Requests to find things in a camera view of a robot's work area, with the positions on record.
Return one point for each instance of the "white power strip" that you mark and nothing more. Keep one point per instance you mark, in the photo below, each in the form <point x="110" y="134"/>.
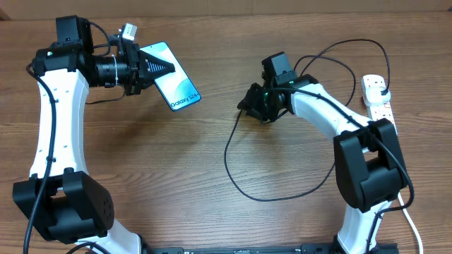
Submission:
<point x="383" y="111"/>

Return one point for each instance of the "Samsung Galaxy smartphone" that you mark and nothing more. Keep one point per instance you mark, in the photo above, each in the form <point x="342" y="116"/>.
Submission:
<point x="176" y="87"/>

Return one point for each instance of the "white charger plug adapter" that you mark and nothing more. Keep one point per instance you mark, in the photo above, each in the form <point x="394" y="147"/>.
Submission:
<point x="373" y="96"/>

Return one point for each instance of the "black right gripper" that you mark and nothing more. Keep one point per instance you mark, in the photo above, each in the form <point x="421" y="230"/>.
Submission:
<point x="253" y="107"/>

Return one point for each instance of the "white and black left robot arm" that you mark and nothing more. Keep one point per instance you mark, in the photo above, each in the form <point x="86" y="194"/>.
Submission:
<point x="61" y="201"/>

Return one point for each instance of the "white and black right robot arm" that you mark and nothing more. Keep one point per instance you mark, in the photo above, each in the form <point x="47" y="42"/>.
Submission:
<point x="369" y="165"/>

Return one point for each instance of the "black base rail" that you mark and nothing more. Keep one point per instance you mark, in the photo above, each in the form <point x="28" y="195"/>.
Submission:
<point x="307" y="248"/>

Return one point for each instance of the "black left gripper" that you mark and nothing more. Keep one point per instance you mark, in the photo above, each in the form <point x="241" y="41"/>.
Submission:
<point x="138" y="62"/>

